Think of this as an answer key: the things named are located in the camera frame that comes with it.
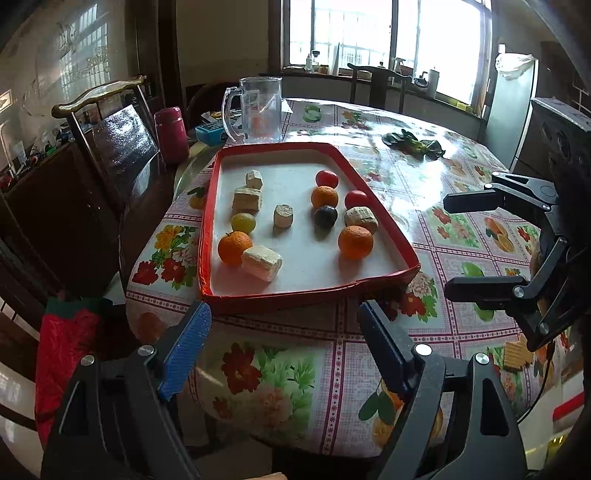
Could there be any orange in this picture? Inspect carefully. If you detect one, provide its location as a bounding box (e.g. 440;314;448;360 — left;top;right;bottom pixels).
311;186;339;209
338;225;374;259
217;231;254;266

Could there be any dark high-back wooden chair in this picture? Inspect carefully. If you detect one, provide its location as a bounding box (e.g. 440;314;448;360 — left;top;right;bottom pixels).
347;63;411;114

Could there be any window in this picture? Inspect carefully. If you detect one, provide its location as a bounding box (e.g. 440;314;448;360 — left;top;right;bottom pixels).
281;0;492;109

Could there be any red tray with white inside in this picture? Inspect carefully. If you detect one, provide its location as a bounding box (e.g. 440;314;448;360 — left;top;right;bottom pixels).
198;142;422;315

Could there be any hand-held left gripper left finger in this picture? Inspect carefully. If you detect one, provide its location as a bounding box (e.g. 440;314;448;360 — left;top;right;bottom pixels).
41;300;213;480

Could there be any green leafy vegetable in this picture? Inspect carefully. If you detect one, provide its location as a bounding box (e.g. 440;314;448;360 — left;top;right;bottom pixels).
382;129;446;161

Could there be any dark red thermos bottle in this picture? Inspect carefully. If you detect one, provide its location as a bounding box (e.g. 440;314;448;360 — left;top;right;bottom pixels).
154;107;190;165

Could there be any white plastic bag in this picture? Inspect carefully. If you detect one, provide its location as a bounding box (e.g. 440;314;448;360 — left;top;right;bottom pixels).
496;52;536;79

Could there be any dark wooden sideboard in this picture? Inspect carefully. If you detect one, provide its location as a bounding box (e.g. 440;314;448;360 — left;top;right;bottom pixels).
0;138;125;296

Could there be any silver refrigerator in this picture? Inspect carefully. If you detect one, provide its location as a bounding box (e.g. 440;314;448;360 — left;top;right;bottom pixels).
482;53;540;171

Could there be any clear glass mug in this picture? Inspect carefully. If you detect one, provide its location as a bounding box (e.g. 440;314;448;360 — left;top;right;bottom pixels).
222;76;283;145

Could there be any dark wooden shelf cabinet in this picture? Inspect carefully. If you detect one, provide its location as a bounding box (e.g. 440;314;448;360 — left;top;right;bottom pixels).
540;41;591;116

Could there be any dark round-back chair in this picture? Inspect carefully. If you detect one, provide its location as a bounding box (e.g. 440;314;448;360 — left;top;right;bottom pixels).
186;83;241;123

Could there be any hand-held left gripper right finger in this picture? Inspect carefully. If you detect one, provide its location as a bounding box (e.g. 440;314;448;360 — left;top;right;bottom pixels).
358;300;527;480

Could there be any round tan block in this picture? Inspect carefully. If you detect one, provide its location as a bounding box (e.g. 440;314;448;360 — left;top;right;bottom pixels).
344;207;379;234

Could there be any white rectangular block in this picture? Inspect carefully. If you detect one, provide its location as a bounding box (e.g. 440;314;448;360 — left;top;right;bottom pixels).
241;246;283;282

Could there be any thin black cable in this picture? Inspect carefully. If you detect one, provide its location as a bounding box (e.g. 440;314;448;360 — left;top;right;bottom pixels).
521;340;556;422

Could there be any small teal box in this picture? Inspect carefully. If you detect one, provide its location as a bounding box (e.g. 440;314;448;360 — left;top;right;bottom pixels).
195;121;228;147

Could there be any red embroidered cloth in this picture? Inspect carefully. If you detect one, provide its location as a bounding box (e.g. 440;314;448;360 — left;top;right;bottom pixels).
34;298;114;446

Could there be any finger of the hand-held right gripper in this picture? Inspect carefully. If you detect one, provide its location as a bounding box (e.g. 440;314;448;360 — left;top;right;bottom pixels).
442;172;561;217
444;237;571;352

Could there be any tan square block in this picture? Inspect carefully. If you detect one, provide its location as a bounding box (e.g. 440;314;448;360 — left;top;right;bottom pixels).
232;187;263;213

